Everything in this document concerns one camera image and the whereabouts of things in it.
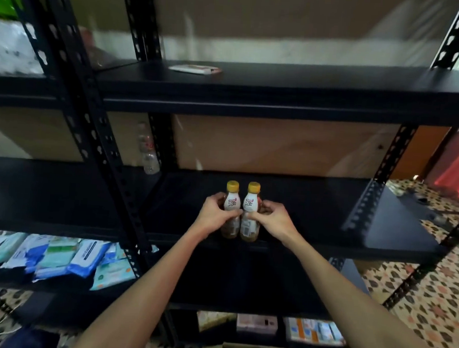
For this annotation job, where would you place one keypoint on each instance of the person's left hand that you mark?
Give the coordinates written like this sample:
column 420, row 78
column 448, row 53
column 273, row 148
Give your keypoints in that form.
column 211, row 216

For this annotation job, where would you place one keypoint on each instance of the person's right hand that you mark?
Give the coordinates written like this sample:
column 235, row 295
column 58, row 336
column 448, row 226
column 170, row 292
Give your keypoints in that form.
column 277, row 221

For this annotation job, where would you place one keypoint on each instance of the bottle pair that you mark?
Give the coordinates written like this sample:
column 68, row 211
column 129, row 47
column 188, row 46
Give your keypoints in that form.
column 252, row 200
column 233, row 197

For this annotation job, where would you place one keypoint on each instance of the black metal shelf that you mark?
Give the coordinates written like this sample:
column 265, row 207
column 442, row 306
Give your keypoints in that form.
column 297, row 91
column 42, row 191

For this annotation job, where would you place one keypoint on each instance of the person's left forearm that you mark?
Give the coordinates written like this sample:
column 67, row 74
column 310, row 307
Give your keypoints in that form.
column 144, row 299

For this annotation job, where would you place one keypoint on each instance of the person's right forearm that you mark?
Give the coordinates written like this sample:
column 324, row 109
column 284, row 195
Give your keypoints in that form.
column 353, row 311

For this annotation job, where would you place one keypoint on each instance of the clear water bottle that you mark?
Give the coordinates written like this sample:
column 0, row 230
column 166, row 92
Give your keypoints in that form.
column 150, row 158

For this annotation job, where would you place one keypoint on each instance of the stack of pink white boxes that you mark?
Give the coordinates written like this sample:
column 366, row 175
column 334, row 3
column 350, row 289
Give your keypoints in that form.
column 257, row 323

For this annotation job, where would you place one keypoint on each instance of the tissue packs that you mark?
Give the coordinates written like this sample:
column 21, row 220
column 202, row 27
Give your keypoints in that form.
column 214, row 320

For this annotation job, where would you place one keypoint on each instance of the row of orange blue packets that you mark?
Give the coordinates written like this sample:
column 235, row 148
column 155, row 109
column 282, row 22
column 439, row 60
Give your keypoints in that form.
column 314, row 331

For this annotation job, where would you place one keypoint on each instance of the flat white orange packet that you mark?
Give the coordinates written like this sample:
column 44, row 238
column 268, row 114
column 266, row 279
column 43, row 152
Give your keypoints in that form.
column 195, row 69

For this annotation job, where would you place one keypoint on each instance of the row of wet wipe packs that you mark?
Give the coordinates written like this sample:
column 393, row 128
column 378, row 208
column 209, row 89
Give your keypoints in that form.
column 69, row 257

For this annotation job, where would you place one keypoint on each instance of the stack of white plastic packs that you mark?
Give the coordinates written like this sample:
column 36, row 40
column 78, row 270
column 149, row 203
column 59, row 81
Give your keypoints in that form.
column 16, row 46

